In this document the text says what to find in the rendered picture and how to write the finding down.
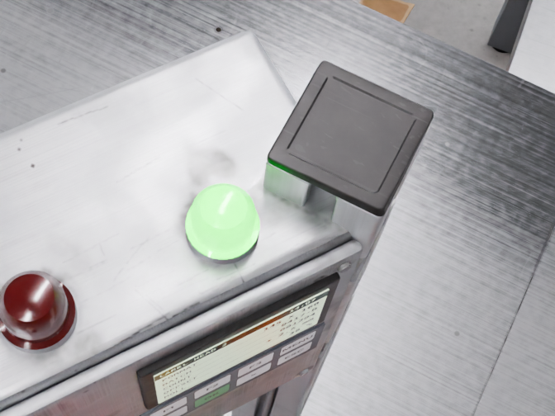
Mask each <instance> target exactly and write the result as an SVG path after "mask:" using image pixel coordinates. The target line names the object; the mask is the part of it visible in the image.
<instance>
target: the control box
mask: <svg viewBox="0 0 555 416"><path fill-rule="evenodd" d="M295 105H296V101H295V99H294V98H293V96H292V94H291V93H290V91H289V90H288V88H287V86H286V84H285V83H284V82H283V80H282V78H281V76H280V74H279V73H278V71H277V70H276V68H275V66H274V65H273V62H272V61H271V59H270V58H269V57H268V55H267V53H266V51H265V50H264V48H263V47H262V45H261V43H260V42H259V39H258V38H257V37H256V36H255V35H254V34H253V33H252V32H251V31H242V32H240V33H239V34H236V35H233V36H231V37H229V38H226V39H224V40H221V41H219V42H216V43H215V44H213V45H209V46H207V47H205V48H203V49H200V50H198V51H195V52H193V53H191V54H188V55H185V56H183V57H182V58H179V59H176V60H174V61H172V62H169V63H167V64H164V65H162V66H160V67H158V68H156V69H152V70H150V71H148V72H146V73H142V74H141V75H138V76H136V77H134V78H131V79H129V80H126V81H125V82H123V83H119V84H117V85H115V86H113V87H110V88H108V89H105V90H103V91H100V92H98V93H95V94H93V95H92V96H89V97H85V98H84V99H82V100H79V101H77V102H74V103H72V104H69V105H67V106H64V107H62V108H60V109H58V110H56V111H52V112H51V113H48V114H46V115H44V116H41V117H38V118H36V119H34V120H32V121H29V122H27V123H25V124H22V125H19V126H17V127H15V128H13V129H10V130H8V131H5V132H3V133H1V134H0V290H1V289H2V287H3V286H4V284H5V283H6V282H7V281H8V280H9V279H10V278H12V277H14V276H15V275H16V274H18V273H21V272H25V271H30V270H33V271H42V272H46V273H49V274H50V275H51V276H53V277H55V278H56V279H57V280H58V281H60V282H62V283H63V284H64V285H65V286H66V287H67V288H68V289H69V291H70V292H71V294H72V296H73V298H74V302H75V304H76V307H77V313H78V314H77V322H76V325H75V328H74V330H73V332H72V334H71V335H70V337H69V338H68V339H67V341H66V342H64V343H63V344H62V345H61V346H59V347H57V348H56V349H55V350H52V351H49V352H44V353H40V354H35V353H27V352H22V351H20V350H18V349H16V348H14V347H13V346H12V345H11V344H10V343H9V342H8V341H7V340H6V339H5V338H4V336H3V334H2V332H1V330H0V416H140V415H141V414H143V413H145V412H147V411H149V410H150V409H147V408H146V407H145V405H144V401H143V398H142V394H141V390H140V384H139V381H138V377H137V373H136V372H137V371H138V370H139V369H141V368H143V367H145V366H148V365H150V364H152V363H154V362H156V361H158V360H160V359H162V358H164V357H166V356H168V355H170V354H172V353H174V352H176V351H178V350H180V349H182V348H184V347H186V346H188V345H190V344H192V343H194V342H196V341H198V340H200V339H202V338H204V337H206V336H208V335H210V334H212V333H214V332H216V331H218V330H220V329H223V328H224V327H226V326H228V325H230V324H233V323H234V322H236V321H238V320H240V319H242V318H244V317H246V316H248V315H250V314H252V313H255V312H257V311H259V310H261V309H263V308H265V307H267V306H269V305H271V304H273V303H275V302H277V301H279V300H281V299H283V298H285V297H287V296H289V295H291V294H293V293H295V292H297V291H299V290H301V289H303V288H305V287H307V286H309V285H311V284H313V283H315V282H317V281H319V280H321V279H323V278H325V277H327V276H329V275H331V274H333V273H335V272H337V273H338V274H339V275H340V280H339V284H338V286H337V288H336V291H335V293H334V297H333V299H332V301H331V304H330V307H329V309H328V312H327V314H326V316H325V320H324V321H323V322H325V326H324V329H323V332H322V334H321V336H320V340H319V342H318V344H317V346H316V348H314V349H312V350H310V351H309V352H306V353H304V354H302V355H300V356H299V357H296V358H294V359H293V360H291V361H289V362H287V363H285V364H283V365H281V366H279V367H277V368H275V369H273V370H271V371H269V372H267V373H265V374H263V375H262V376H260V377H258V378H256V379H254V380H252V381H250V382H248V383H246V384H244V385H242V386H240V387H238V388H236V389H234V390H232V391H231V392H229V393H227V394H225V395H222V396H221V397H219V398H217V399H214V400H212V401H211V402H209V403H207V404H204V405H203V406H202V407H200V408H198V409H195V410H193V411H192V412H190V413H188V414H185V415H183V416H223V415H225V414H227V413H229V412H230V411H232V410H234V409H237V408H239V407H240V406H242V405H244V404H247V403H248V402H249V401H251V400H253V399H256V398H258V397H259V396H261V395H264V394H266V393H268V392H269V391H270V390H273V389H275V388H277V387H279V386H280V385H283V384H285V383H287V382H288V381H291V380H292V379H294V378H296V377H298V376H304V375H306V374H307V373H308V372H309V371H310V370H312V369H313V368H314V366H315V364H316V361H317V359H318V356H319V355H320V351H321V349H322V347H323V345H324V343H325V340H326V337H327V335H328V333H329V331H330V327H331V325H332V323H333V321H334V317H335V316H336V313H337V311H338V309H339V306H340V303H341V301H342V299H343V297H344V293H345V292H346V290H347V287H348V285H349V282H350V280H351V277H352V275H353V272H354V270H355V267H356V266H357V263H358V260H359V258H360V256H361V253H362V251H363V247H362V245H361V244H360V243H359V242H358V241H356V240H351V239H352V236H351V234H350V232H349V231H348V230H346V229H345V228H343V227H342V226H340V225H338V224H336V223H335V222H333V221H331V217H332V215H333V212H334V207H335V204H336V196H334V195H332V194H330V193H328V192H327V191H324V190H322V189H320V188H319V187H316V186H314V185H311V190H310V194H309V197H308V199H307V201H306V204H305V205H304V206H299V205H298V204H296V203H294V202H292V201H289V200H288V199H285V198H283V197H281V196H279V195H277V194H275V193H273V192H271V191H269V190H267V189H265V188H264V186H263V180H264V174H265V168H266V160H267V156H268V152H269V150H270V149H271V148H272V146H273V144H274V142H275V140H276V138H277V137H278V135H279V133H280V132H281V130H282V128H283V126H284V125H285V123H286V121H287V119H288V117H289V116H290V115H291V113H292V110H293V109H294V107H295ZM219 183H228V184H232V185H235V186H237V187H240V188H241V189H243V190H244V191H245V192H247V193H248V194H249V196H250V197H251V199H252V201H253V203H254V207H255V210H256V211H257V214H258V216H259V237H258V241H257V243H256V244H255V246H254V248H253V250H252V251H251V252H250V253H249V254H248V255H247V256H246V257H245V258H243V259H241V260H239V261H238V262H233V263H229V264H216V263H212V262H208V261H206V260H204V259H202V258H200V257H199V256H198V255H197V254H196V253H195V252H194V251H193V250H192V248H191V247H190V245H189V243H188V241H187V236H186V218H187V213H188V212H189V210H190V208H191V207H192V203H193V202H194V200H195V198H196V197H197V195H198V194H199V193H200V192H201V191H202V190H203V189H205V188H207V187H209V186H211V185H214V184H219ZM323 322H321V323H323ZM321 323H320V324H321ZM317 325H318V324H317ZM315 326H316V325H315ZM315 326H313V327H315ZM313 327H311V328H313ZM311 328H310V329H311ZM307 330H308V329H307ZM173 398H174V397H173ZM173 398H172V399H173ZM169 400H170V399H169ZM167 401H168V400H167ZM167 401H165V402H167ZM165 402H164V403H165ZM162 404H163V403H162ZM159 405H160V404H159ZM159 405H157V406H159ZM157 406H155V407H157ZM155 407H154V408H155ZM152 409H153V408H152Z"/></svg>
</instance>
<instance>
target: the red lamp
mask: <svg viewBox="0 0 555 416"><path fill-rule="evenodd" d="M77 314H78V313H77V307H76V304H75V302H74V298H73V296H72V294H71V292H70V291H69V289H68V288H67V287H66V286H65V285H64V284H63V283H62V282H60V281H58V280H57V279H56V278H55V277H53V276H51V275H50V274H49V273H46V272H42V271H33V270H30V271H25V272H21V273H18V274H16V275H15V276H14V277H12V278H10V279H9V280H8V281H7V282H6V283H5V284H4V286H3V287H2V289H1V290H0V330H1V332H2V334H3V336H4V338H5V339H6V340H7V341H8V342H9V343H10V344H11V345H12V346H13V347H14V348H16V349H18V350H20V351H22V352H27V353H35V354H40V353H44V352H49V351H52V350H55V349H56V348H57V347H59V346H61V345H62V344H63V343H64V342H66V341H67V339H68V338H69V337H70V335H71V334H72V332H73V330H74V328H75V325H76V322H77Z"/></svg>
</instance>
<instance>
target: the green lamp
mask: <svg viewBox="0 0 555 416"><path fill-rule="evenodd" d="M186 236H187V241H188V243H189V245H190V247H191V248H192V250H193V251H194V252H195V253H196V254H197V255H198V256H199V257H200V258H202V259H204V260H206V261H208V262H212V263H216V264H229V263H233V262H238V261H239V260H241V259H243V258H245V257H246V256H247V255H248V254H249V253H250V252H251V251H252V250H253V248H254V246H255V244H256V243H257V241H258V237H259V216H258V214H257V211H256V210H255V207H254V203H253V201H252V199H251V197H250V196H249V194H248V193H247V192H245V191H244V190H243V189H241V188H240V187H237V186H235V185H232V184H228V183H219V184H214V185H211V186H209V187H207V188H205V189H203V190H202V191H201V192H200V193H199V194H198V195H197V197H196V198H195V200H194V202H193V203H192V207H191V208H190V210H189V212H188V213H187V218H186Z"/></svg>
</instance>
